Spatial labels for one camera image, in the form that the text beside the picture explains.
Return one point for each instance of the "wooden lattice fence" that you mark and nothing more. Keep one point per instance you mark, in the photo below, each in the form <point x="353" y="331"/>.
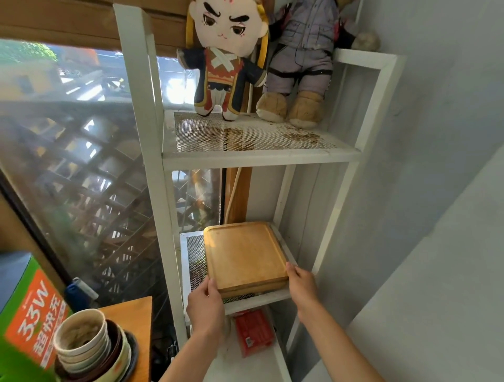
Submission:
<point x="98" y="189"/>

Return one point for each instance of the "plush doll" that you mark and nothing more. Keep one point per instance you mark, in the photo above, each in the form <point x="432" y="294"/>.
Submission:
<point x="226" y="51"/>

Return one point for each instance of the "grey suited plush toy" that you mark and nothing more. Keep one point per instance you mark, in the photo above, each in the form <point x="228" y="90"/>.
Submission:
<point x="303" y="59"/>

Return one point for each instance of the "blue white bottle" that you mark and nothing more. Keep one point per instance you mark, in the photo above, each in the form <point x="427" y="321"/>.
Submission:
<point x="78" y="295"/>

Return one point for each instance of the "person's left forearm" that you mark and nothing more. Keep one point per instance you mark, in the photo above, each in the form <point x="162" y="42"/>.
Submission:
<point x="191" y="360"/>

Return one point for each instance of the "person's right hand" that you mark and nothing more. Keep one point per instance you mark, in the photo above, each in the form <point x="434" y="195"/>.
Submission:
<point x="303" y="287"/>

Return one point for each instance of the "white leaning board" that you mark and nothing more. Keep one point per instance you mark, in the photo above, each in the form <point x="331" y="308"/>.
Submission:
<point x="433" y="295"/>

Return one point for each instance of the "person's left hand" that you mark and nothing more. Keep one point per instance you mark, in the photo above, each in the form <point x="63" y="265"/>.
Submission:
<point x="204" y="309"/>

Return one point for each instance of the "red packet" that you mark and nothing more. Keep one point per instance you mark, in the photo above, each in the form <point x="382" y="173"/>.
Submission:
<point x="254" y="332"/>

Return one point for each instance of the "person's right forearm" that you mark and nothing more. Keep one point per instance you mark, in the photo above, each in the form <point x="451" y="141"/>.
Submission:
<point x="338" y="348"/>

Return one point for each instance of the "white metal shelf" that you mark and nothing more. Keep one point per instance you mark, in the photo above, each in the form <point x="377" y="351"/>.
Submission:
<point x="153" y="165"/>

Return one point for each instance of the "dark saucer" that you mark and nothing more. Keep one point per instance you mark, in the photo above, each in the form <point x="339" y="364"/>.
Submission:
<point x="133" y="356"/>

